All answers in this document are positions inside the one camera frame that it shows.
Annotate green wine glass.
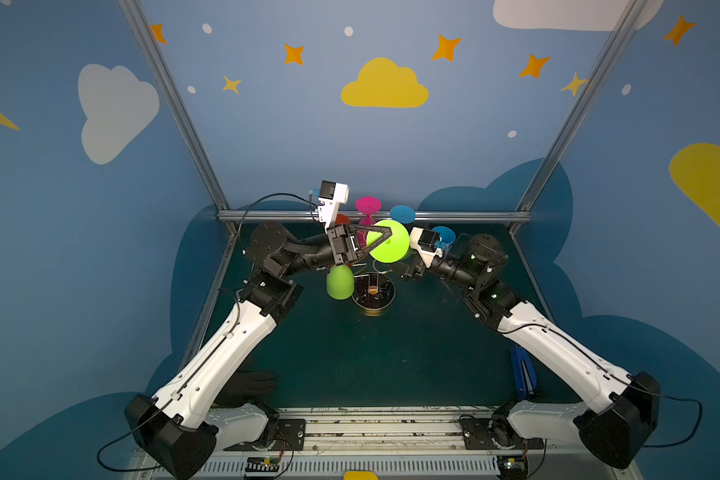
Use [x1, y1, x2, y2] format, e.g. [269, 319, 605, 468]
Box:
[370, 219, 410, 264]
[326, 265, 355, 300]

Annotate blue wine glass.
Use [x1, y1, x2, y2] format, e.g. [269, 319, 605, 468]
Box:
[389, 205, 416, 225]
[433, 226, 456, 249]

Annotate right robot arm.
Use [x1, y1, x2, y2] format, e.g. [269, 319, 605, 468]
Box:
[409, 227, 660, 469]

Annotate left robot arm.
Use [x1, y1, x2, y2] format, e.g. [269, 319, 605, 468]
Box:
[125, 221, 409, 479]

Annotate red wine glass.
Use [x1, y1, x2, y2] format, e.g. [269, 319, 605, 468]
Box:
[335, 214, 351, 225]

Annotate pink wine glass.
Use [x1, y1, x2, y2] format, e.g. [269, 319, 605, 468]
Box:
[355, 196, 382, 226]

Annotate blue tool at table edge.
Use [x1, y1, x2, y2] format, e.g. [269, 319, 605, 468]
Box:
[510, 345, 538, 400]

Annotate black glove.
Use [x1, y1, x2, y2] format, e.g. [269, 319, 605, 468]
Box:
[214, 371, 277, 408]

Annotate right circuit board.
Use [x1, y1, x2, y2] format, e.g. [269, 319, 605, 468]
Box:
[497, 456, 529, 480]

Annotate circuit board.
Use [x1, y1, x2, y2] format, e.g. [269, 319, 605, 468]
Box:
[497, 456, 529, 480]
[243, 457, 281, 476]

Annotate yellow object at bottom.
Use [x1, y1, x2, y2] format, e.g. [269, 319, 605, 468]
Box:
[343, 471, 379, 480]

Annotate left circuit board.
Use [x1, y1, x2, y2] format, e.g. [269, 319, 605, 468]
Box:
[243, 457, 281, 476]

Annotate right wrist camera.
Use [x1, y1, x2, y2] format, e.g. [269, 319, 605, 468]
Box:
[409, 227, 443, 268]

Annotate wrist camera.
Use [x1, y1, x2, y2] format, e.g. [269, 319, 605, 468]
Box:
[409, 227, 443, 268]
[311, 180, 350, 230]

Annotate gold wire glass rack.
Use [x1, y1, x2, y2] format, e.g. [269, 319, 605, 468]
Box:
[351, 248, 411, 316]

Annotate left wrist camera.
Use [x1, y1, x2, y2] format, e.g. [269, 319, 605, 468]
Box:
[311, 180, 350, 230]

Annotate rear frame bar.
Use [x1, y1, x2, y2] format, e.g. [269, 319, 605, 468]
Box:
[217, 210, 531, 224]

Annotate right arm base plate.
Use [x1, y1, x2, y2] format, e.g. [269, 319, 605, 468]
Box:
[458, 415, 545, 451]

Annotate aluminium rail base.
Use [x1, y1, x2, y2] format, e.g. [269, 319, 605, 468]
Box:
[119, 406, 643, 480]

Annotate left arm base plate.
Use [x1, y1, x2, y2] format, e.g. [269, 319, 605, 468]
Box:
[223, 419, 306, 452]

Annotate left frame post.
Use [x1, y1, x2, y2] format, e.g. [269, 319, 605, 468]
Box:
[118, 0, 229, 210]

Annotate frame post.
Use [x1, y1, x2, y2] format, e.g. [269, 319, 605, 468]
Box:
[118, 0, 229, 210]
[515, 0, 648, 217]

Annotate right frame post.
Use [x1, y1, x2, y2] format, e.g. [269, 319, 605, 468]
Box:
[515, 0, 648, 217]

